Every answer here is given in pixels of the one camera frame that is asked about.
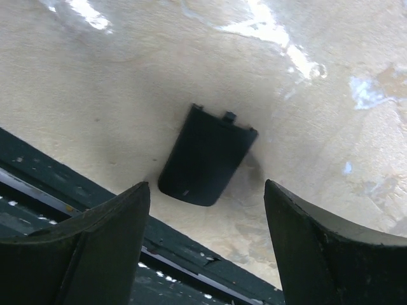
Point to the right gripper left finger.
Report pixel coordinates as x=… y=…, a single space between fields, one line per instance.
x=88 y=259

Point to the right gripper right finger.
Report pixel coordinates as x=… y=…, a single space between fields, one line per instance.
x=323 y=258

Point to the black remote battery cover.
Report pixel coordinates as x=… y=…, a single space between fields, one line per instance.
x=206 y=155

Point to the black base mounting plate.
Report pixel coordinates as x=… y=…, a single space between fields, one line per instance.
x=38 y=192

